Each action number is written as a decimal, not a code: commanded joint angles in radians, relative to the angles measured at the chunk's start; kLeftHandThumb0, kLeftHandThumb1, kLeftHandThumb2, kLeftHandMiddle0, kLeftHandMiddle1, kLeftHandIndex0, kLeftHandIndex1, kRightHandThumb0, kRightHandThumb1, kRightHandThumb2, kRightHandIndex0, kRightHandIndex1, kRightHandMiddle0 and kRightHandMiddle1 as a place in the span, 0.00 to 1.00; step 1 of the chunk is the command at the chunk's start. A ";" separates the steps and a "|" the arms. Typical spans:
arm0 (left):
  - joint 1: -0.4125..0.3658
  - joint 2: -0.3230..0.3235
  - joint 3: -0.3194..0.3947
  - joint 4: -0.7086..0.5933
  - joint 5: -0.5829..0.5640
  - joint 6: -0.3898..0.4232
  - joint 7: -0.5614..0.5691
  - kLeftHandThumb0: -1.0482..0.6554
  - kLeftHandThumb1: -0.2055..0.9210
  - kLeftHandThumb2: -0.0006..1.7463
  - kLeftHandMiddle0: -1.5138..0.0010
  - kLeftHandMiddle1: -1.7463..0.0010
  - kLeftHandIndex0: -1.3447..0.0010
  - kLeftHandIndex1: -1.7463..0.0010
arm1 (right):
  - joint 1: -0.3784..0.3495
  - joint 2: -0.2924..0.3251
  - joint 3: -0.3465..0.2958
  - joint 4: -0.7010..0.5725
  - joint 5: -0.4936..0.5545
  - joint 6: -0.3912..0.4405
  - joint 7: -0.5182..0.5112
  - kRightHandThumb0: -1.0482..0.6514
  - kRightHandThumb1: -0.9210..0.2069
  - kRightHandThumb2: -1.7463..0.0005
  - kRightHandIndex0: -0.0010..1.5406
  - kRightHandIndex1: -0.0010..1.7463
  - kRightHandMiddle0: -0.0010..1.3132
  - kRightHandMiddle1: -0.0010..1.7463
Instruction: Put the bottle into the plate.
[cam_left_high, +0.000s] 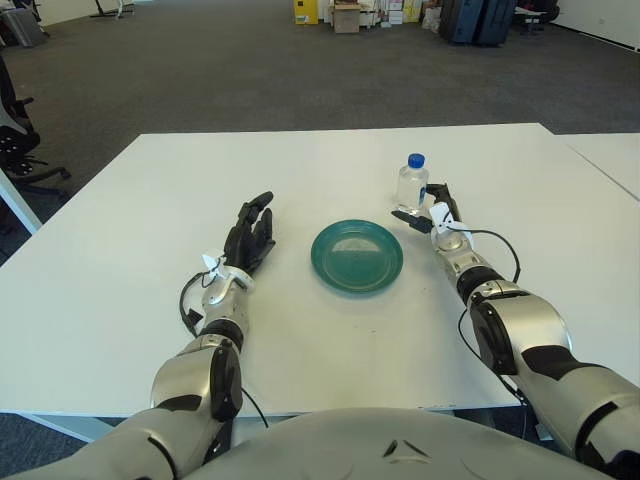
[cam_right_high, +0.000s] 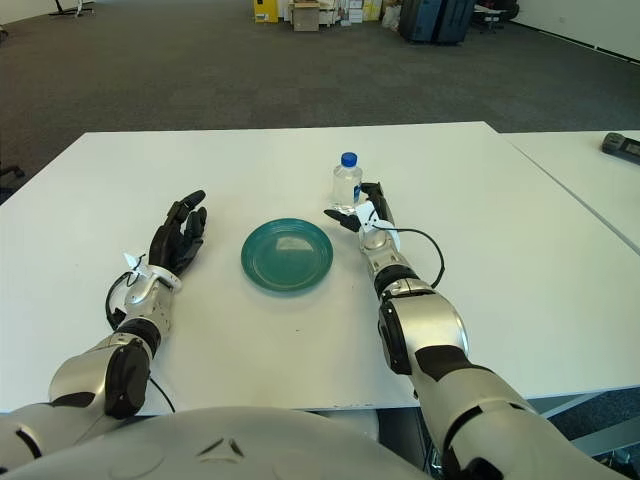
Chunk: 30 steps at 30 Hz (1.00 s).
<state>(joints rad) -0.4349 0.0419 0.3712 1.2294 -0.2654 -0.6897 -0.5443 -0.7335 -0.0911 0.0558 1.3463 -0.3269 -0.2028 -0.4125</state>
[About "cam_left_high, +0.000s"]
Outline yellow box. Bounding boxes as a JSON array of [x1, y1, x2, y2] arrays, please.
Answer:
[[293, 0, 319, 25]]

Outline white desk leg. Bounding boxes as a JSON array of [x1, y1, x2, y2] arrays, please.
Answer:
[[0, 167, 41, 235]]

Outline black white mesh office chair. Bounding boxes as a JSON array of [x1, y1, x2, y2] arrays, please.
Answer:
[[0, 52, 71, 196]]

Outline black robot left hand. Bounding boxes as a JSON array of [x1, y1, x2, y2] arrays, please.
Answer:
[[222, 190, 277, 275]]

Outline black rolling chair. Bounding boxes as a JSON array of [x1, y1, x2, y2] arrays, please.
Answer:
[[514, 0, 561, 34]]

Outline dark blue suitcase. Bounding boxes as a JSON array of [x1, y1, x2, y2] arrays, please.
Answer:
[[472, 0, 516, 47]]

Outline clear bottle with blue cap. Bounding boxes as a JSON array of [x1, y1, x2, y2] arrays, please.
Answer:
[[396, 152, 431, 216]]

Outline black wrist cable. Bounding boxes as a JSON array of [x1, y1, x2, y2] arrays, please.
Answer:
[[179, 272, 216, 337], [462, 228, 521, 281]]

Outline grey hard case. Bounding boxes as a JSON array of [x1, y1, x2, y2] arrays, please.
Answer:
[[0, 9, 51, 47]]

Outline black desk frame legs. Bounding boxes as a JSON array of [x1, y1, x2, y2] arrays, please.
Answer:
[[89, 0, 136, 19]]

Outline green round plate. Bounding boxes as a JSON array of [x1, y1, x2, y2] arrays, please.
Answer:
[[310, 218, 404, 300]]

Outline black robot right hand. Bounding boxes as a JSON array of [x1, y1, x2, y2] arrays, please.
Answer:
[[390, 183, 462, 235]]

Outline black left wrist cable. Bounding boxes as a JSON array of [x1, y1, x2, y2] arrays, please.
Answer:
[[179, 272, 216, 337]]

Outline white carton stack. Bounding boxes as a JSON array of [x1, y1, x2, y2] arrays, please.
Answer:
[[382, 0, 426, 24]]

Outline black suitcase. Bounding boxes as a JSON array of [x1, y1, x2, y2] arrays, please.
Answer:
[[438, 0, 481, 45]]

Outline grey robot torso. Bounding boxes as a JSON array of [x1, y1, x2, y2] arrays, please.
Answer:
[[174, 407, 616, 480]]

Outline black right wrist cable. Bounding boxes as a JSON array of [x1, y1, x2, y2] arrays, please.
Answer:
[[462, 228, 521, 281]]

